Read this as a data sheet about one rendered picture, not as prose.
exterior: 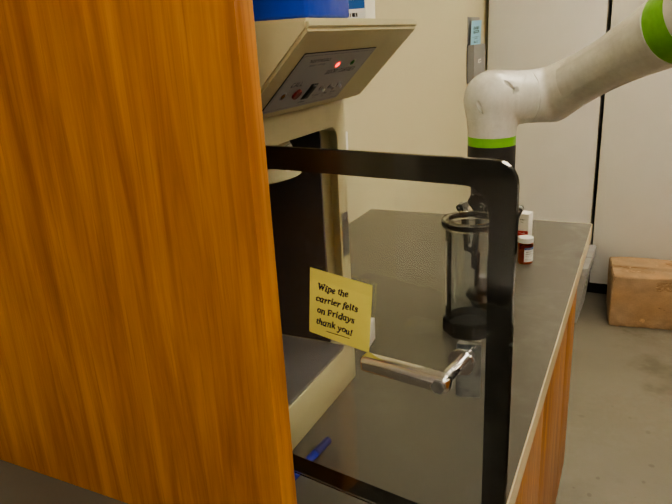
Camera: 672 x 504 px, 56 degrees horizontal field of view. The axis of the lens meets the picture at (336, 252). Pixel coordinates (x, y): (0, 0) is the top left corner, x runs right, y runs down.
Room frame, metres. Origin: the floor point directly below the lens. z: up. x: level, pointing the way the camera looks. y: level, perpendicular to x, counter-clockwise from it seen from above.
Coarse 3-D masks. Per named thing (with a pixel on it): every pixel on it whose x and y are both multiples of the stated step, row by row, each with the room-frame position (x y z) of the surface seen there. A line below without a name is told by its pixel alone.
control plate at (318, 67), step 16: (368, 48) 0.81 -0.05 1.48; (304, 64) 0.68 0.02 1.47; (320, 64) 0.71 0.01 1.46; (352, 64) 0.80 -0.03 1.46; (288, 80) 0.68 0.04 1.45; (304, 80) 0.71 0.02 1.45; (320, 80) 0.75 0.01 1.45; (336, 80) 0.80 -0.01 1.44; (288, 96) 0.71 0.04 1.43; (320, 96) 0.80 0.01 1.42
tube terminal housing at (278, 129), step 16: (288, 112) 0.81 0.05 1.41; (304, 112) 0.84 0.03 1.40; (320, 112) 0.89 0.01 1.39; (336, 112) 0.93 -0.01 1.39; (272, 128) 0.77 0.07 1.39; (288, 128) 0.80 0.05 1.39; (304, 128) 0.84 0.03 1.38; (320, 128) 0.88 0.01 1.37; (336, 128) 0.93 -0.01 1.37; (272, 144) 0.77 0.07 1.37; (336, 144) 0.93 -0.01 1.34
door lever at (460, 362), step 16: (368, 352) 0.53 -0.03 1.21; (464, 352) 0.51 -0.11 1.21; (368, 368) 0.52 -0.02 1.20; (384, 368) 0.51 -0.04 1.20; (400, 368) 0.50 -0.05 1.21; (416, 368) 0.50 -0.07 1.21; (448, 368) 0.50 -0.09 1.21; (464, 368) 0.51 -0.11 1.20; (416, 384) 0.49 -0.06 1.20; (432, 384) 0.48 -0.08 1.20; (448, 384) 0.47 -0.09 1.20
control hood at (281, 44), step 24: (264, 24) 0.64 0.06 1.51; (288, 24) 0.63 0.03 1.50; (312, 24) 0.63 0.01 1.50; (336, 24) 0.68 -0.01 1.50; (360, 24) 0.73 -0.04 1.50; (384, 24) 0.80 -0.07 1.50; (408, 24) 0.87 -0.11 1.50; (264, 48) 0.64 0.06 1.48; (288, 48) 0.63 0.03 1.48; (312, 48) 0.66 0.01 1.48; (336, 48) 0.72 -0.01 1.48; (384, 48) 0.86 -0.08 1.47; (264, 72) 0.64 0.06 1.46; (288, 72) 0.66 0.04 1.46; (360, 72) 0.86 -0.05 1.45; (264, 96) 0.66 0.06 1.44; (336, 96) 0.86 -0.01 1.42
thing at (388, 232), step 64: (320, 192) 0.60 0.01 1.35; (384, 192) 0.56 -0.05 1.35; (448, 192) 0.53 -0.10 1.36; (512, 192) 0.49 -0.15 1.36; (320, 256) 0.61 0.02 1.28; (384, 256) 0.56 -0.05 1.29; (448, 256) 0.53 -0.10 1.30; (512, 256) 0.49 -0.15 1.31; (384, 320) 0.56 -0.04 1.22; (448, 320) 0.52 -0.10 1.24; (512, 320) 0.49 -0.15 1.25; (320, 384) 0.61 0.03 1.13; (384, 384) 0.57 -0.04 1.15; (320, 448) 0.62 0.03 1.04; (384, 448) 0.57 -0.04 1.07; (448, 448) 0.52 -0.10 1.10
